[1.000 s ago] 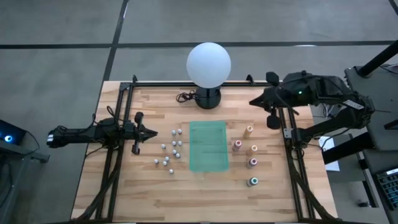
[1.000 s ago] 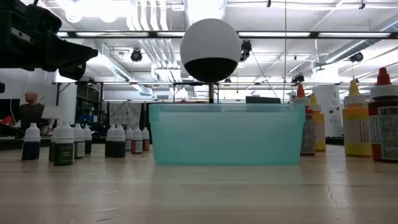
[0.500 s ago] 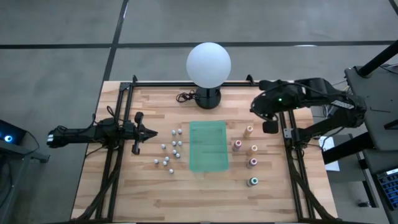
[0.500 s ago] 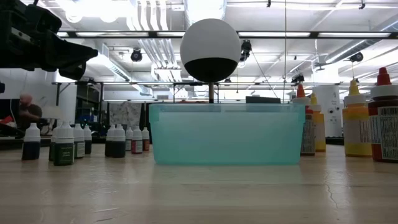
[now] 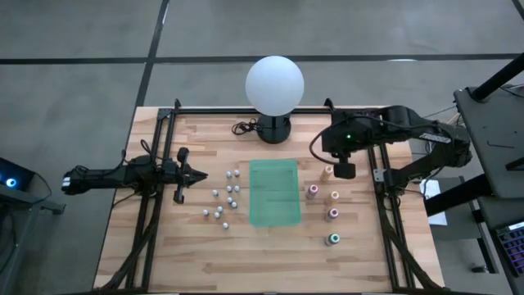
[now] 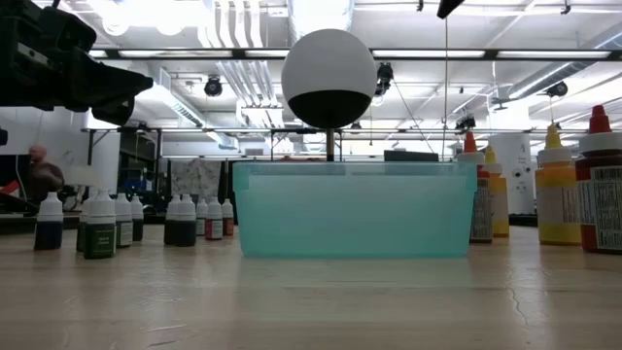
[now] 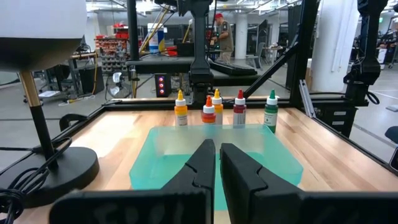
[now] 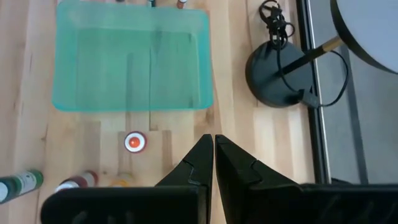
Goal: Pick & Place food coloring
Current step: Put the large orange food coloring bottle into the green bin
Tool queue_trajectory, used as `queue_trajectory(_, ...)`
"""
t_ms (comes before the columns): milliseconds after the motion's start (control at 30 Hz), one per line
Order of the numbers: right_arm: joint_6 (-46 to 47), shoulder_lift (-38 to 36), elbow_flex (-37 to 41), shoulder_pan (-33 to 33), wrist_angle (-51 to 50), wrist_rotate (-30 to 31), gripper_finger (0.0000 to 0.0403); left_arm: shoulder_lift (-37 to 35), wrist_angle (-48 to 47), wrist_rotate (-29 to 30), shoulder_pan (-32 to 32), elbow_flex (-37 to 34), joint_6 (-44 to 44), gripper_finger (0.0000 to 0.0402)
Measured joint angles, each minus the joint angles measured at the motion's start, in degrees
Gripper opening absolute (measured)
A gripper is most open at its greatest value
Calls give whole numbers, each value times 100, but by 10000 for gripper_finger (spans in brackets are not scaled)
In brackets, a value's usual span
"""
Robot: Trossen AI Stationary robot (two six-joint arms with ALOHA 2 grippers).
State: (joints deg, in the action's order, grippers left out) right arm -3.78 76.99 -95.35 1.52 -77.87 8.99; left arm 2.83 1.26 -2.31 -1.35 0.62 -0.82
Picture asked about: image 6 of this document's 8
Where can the small red dropper bottle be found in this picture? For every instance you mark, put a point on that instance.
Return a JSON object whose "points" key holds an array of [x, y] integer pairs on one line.
{"points": [[214, 228]]}

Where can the large yellow food coloring bottle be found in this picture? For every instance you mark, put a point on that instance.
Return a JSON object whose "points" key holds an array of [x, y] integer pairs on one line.
{"points": [[500, 204], [556, 194]]}

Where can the person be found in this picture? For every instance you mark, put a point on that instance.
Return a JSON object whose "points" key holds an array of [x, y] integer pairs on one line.
{"points": [[44, 180]]}

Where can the white globe table lamp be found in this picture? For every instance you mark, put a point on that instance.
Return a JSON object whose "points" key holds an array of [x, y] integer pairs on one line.
{"points": [[329, 63]]}

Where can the black ceiling-hung camera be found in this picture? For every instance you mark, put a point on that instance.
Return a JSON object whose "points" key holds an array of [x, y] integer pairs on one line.
{"points": [[557, 89], [213, 86], [385, 75]]}

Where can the green cutting mat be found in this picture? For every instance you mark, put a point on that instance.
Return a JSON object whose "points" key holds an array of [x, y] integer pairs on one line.
{"points": [[355, 219]]}

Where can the small orange-brown dropper bottle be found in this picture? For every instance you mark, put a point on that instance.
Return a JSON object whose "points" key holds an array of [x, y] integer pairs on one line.
{"points": [[227, 226]]}

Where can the small black dropper bottle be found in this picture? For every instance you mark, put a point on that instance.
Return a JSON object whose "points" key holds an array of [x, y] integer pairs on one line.
{"points": [[186, 233], [170, 233]]}

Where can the large red food coloring bottle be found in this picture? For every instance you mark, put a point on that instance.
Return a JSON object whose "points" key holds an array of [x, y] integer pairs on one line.
{"points": [[600, 146]]}

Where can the black monitor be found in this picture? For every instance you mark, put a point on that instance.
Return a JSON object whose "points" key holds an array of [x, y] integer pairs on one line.
{"points": [[410, 156]]}

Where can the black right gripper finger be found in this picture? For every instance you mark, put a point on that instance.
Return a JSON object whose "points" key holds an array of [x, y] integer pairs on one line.
{"points": [[447, 6]]}

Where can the small green dropper bottle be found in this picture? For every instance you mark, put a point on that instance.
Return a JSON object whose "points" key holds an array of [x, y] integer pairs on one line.
{"points": [[99, 238]]}

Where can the small blue dropper bottle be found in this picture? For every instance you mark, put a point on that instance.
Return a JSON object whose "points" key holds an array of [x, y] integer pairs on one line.
{"points": [[48, 233]]}

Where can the large orange food coloring bottle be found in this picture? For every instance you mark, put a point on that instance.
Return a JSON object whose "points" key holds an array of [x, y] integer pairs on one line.
{"points": [[470, 143]]}

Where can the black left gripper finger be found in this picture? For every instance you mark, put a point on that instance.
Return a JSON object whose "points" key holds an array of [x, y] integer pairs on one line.
{"points": [[112, 85], [114, 113]]}

